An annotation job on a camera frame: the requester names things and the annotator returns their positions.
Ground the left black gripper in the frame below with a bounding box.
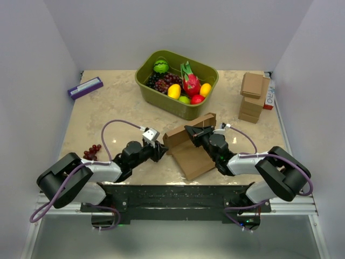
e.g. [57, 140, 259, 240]
[130, 140, 168, 169]

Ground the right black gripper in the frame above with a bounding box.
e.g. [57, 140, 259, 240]
[184, 126, 218, 162]

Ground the brown cardboard paper box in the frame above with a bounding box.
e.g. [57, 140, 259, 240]
[163, 112, 217, 182]

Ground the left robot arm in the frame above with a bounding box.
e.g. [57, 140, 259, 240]
[37, 141, 168, 209]

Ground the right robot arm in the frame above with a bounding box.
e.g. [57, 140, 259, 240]
[184, 123, 314, 212]

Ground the top folded cardboard box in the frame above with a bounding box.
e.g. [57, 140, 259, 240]
[240, 72, 263, 99]

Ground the white red printed box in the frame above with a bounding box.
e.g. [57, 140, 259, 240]
[263, 80, 275, 110]

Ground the purple flat box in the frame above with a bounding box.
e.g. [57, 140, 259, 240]
[67, 77, 104, 100]

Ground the red apple toy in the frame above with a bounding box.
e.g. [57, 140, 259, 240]
[190, 94, 205, 105]

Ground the green lime toy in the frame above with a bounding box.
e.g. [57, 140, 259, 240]
[178, 96, 190, 104]

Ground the yellow mango toy right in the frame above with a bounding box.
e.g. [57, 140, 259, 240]
[199, 83, 212, 98]

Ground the yellow mango toy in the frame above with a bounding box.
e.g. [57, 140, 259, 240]
[168, 84, 181, 99]
[199, 83, 212, 98]

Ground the pink dragon fruit toy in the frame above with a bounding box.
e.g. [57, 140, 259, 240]
[181, 61, 201, 98]

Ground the yellow mango toy left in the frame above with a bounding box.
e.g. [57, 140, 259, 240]
[168, 84, 181, 99]

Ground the red grape bunch in bin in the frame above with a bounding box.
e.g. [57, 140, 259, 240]
[155, 72, 182, 94]

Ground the olive green plastic bin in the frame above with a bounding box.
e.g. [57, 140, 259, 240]
[135, 50, 219, 120]

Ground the red grape bunch on table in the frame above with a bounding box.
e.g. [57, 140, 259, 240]
[83, 144, 102, 161]

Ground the stack of folded cardboard boxes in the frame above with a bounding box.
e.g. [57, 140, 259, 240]
[238, 76, 270, 124]

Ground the dark purple grape bunch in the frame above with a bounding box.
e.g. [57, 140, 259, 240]
[146, 73, 162, 89]

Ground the green watermelon toy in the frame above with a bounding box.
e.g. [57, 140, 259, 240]
[153, 59, 169, 74]

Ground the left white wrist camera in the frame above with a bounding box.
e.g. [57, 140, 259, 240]
[142, 128, 160, 148]

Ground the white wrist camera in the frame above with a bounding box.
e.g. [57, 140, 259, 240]
[142, 128, 160, 148]
[213, 122, 231, 135]

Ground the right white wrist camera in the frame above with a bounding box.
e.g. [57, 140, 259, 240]
[213, 122, 231, 135]

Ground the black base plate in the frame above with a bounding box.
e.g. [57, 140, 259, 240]
[81, 185, 271, 230]

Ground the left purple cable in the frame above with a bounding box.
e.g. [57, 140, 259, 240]
[29, 119, 148, 231]

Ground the purple cable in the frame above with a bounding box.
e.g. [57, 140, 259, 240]
[225, 125, 314, 233]
[29, 119, 148, 231]

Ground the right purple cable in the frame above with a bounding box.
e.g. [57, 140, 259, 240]
[225, 125, 314, 233]

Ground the aluminium frame rail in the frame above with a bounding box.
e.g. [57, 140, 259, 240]
[21, 196, 330, 258]

